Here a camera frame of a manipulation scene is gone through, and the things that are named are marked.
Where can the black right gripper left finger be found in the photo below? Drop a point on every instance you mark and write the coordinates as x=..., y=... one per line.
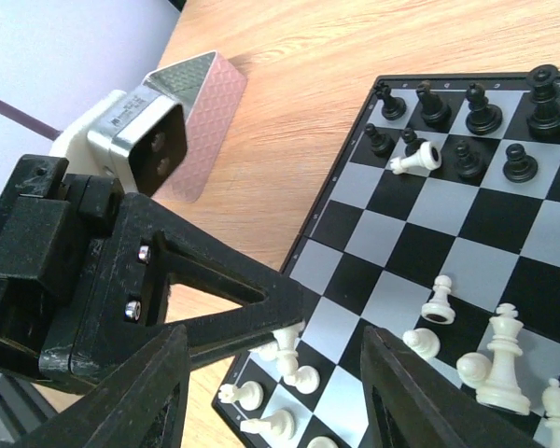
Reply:
x=140, y=404

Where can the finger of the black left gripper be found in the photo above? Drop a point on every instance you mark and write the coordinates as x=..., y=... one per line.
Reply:
x=146, y=248

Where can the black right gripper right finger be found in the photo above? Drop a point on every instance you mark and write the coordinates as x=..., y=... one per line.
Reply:
x=410, y=404

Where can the black chess rook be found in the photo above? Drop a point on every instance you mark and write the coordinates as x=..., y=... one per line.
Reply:
x=393, y=107

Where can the white chess king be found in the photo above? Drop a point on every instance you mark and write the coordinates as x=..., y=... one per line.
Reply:
x=500, y=389

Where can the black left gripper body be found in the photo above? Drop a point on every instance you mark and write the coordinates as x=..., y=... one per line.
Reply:
x=51, y=225

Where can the pink metal tin box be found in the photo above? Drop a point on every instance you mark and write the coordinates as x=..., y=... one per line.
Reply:
x=210, y=89

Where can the black chess pawn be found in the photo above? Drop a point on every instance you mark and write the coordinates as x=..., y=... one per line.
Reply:
x=382, y=144

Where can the white chess pawn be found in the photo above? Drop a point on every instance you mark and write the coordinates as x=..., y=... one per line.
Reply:
x=286, y=356
x=438, y=309

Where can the fallen white chess rook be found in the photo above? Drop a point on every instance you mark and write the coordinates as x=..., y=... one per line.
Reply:
x=427, y=156

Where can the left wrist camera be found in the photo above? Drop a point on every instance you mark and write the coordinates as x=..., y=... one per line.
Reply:
x=138, y=137

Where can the white chess bishop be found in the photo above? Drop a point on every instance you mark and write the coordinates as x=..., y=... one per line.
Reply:
x=551, y=403

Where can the black silver chess board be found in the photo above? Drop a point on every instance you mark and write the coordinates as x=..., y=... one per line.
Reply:
x=374, y=242

